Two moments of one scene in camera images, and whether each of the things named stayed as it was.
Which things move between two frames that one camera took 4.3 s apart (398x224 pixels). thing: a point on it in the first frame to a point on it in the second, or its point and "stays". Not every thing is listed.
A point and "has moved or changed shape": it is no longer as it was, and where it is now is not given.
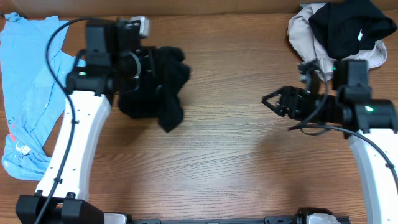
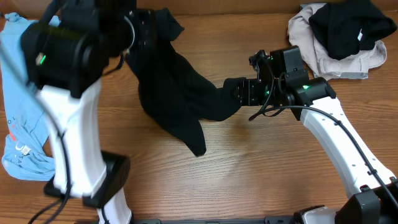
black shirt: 159,99 has moved or changed shape
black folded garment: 347,27 stays
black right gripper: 294,103 to 241,91
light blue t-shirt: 29,93 stays
